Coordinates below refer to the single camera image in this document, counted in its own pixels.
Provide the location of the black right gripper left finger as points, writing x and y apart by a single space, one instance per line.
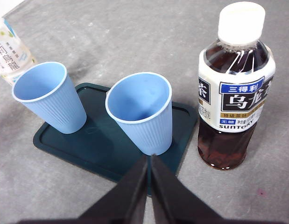
125 200

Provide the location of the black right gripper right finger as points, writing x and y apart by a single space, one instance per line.
172 203

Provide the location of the dark oolong tea bottle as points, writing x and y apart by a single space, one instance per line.
235 102

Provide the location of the pale jasmine tea bottle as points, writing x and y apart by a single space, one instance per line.
11 56

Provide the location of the blue ribbed plastic cup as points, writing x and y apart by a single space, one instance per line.
58 112
146 130

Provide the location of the dark teal rectangular tray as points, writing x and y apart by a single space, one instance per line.
95 144

